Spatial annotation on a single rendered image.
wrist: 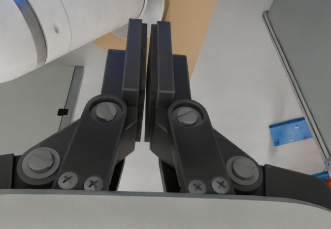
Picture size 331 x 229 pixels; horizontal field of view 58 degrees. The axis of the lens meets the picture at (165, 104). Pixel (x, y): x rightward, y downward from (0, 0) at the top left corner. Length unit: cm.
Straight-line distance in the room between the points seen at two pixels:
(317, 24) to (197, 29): 97
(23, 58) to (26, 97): 156
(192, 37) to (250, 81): 176
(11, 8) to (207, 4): 24
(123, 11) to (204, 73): 166
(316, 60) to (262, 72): 88
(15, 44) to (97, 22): 11
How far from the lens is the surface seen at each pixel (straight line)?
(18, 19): 36
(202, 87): 217
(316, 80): 132
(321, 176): 362
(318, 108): 129
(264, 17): 184
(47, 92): 193
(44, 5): 37
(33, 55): 37
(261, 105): 243
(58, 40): 39
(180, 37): 47
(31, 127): 178
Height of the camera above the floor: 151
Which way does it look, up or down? 42 degrees down
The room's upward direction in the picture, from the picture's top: 178 degrees clockwise
